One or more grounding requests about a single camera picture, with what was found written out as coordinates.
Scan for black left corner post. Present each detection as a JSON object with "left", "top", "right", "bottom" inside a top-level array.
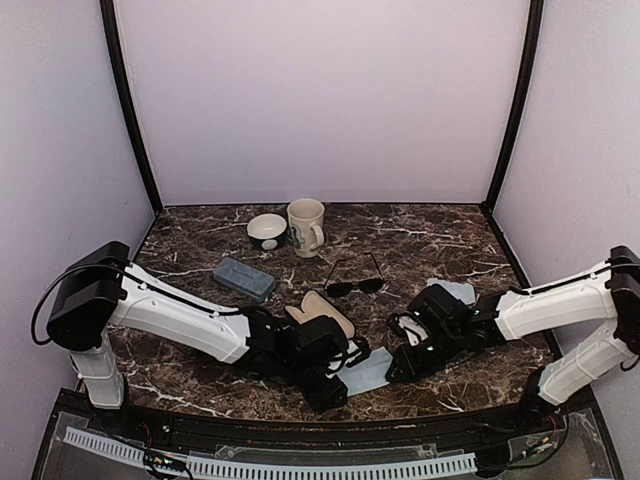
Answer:
[{"left": 99, "top": 0, "right": 164, "bottom": 216}]

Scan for black aviator sunglasses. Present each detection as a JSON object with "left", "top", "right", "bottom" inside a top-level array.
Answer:
[{"left": 323, "top": 252, "right": 386, "bottom": 299}]

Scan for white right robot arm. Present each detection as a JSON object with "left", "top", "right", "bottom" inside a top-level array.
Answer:
[{"left": 385, "top": 246, "right": 639, "bottom": 434}]

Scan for black right corner post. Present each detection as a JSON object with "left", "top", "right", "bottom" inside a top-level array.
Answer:
[{"left": 480, "top": 0, "right": 545, "bottom": 216}]

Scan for black glasses case beige lining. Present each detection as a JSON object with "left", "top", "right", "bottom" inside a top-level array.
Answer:
[{"left": 284, "top": 291, "right": 356, "bottom": 339}]

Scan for light blue cleaning cloth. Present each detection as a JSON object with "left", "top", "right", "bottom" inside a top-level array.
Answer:
[{"left": 337, "top": 347, "right": 393, "bottom": 397}]

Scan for cream ceramic mug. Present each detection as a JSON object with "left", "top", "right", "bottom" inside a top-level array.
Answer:
[{"left": 287, "top": 198, "right": 326, "bottom": 258}]

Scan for black front rail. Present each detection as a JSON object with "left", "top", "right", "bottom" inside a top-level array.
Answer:
[{"left": 44, "top": 387, "right": 601, "bottom": 451}]

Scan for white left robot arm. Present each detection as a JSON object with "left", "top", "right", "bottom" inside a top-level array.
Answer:
[{"left": 32, "top": 241, "right": 371, "bottom": 436}]

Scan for black corner post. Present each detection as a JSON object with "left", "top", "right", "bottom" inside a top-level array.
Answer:
[
  {"left": 99, "top": 0, "right": 164, "bottom": 216},
  {"left": 480, "top": 0, "right": 545, "bottom": 216}
]

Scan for white teal ceramic bowl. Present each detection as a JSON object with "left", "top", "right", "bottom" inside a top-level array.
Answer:
[{"left": 246, "top": 213, "right": 289, "bottom": 251}]

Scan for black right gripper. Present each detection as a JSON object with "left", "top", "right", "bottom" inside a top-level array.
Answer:
[{"left": 386, "top": 324, "right": 463, "bottom": 382}]

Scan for folded light blue cloth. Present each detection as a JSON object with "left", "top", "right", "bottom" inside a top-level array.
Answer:
[{"left": 426, "top": 278, "right": 476, "bottom": 305}]

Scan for white slotted cable duct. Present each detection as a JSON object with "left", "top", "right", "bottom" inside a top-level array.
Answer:
[{"left": 62, "top": 427, "right": 478, "bottom": 479}]

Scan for blue grey glasses case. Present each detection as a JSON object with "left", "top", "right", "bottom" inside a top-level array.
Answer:
[{"left": 213, "top": 257, "right": 276, "bottom": 304}]

